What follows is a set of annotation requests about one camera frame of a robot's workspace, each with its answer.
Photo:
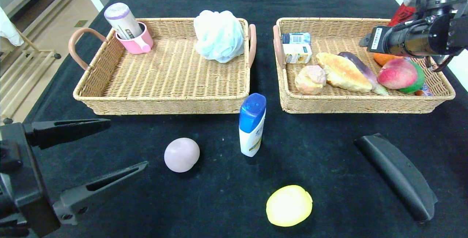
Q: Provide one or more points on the cream puff pastry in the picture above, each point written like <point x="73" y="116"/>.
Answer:
<point x="310" y="80"/>

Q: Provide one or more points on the purple eggplant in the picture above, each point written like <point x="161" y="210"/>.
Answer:
<point x="360" y="66"/>

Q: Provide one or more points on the light blue bath pouf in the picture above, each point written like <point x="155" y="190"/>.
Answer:
<point x="219" y="37"/>

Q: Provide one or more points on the colourful snack packet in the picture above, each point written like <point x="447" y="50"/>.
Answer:
<point x="424" y="91"/>

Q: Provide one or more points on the small white juice carton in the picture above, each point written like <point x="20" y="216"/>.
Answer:
<point x="297" y="53"/>

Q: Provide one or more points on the pale purple round ball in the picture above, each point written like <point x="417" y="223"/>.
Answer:
<point x="182" y="155"/>

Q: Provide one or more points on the beige metal trolley frame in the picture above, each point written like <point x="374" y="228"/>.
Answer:
<point x="44" y="52"/>

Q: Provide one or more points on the green round fruit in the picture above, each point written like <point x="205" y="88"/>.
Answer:
<point x="418" y="82"/>

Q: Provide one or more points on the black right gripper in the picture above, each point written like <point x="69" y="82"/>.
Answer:
<point x="376" y="40"/>

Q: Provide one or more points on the white hanging cloth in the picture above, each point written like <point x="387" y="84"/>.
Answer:
<point x="9" y="29"/>

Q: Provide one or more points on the red soda can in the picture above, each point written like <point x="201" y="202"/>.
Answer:
<point x="402" y="15"/>

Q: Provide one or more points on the black table cloth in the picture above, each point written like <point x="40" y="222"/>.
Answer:
<point x="219" y="201"/>

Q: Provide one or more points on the pink mug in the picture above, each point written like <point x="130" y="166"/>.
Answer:
<point x="139" y="46"/>

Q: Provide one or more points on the black curved plastic piece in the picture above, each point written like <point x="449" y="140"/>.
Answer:
<point x="398" y="174"/>

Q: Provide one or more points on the white shampoo bottle blue cap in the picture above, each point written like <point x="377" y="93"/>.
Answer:
<point x="251" y="117"/>

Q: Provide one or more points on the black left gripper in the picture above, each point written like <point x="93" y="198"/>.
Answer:
<point x="22" y="172"/>

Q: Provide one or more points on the orange fruit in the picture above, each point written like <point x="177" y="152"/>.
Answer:
<point x="383" y="59"/>

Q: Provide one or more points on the golden bread loaf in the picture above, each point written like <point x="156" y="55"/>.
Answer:
<point x="343" y="73"/>

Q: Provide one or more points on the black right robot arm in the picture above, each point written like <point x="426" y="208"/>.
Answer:
<point x="459" y="29"/>

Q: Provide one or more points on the wicker basket holding pink mug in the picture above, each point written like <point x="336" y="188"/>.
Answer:
<point x="172" y="77"/>

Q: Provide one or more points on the red peach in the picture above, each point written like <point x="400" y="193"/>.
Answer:
<point x="396" y="74"/>

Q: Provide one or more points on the wicker basket holding food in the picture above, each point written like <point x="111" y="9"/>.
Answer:
<point x="347" y="33"/>

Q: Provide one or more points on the white tube with purple cap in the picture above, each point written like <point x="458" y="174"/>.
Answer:
<point x="122" y="19"/>

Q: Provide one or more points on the small blue labelled bottle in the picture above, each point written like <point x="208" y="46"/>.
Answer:
<point x="296" y="38"/>

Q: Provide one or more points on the yellow round fruit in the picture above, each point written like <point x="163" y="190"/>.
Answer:
<point x="289" y="206"/>

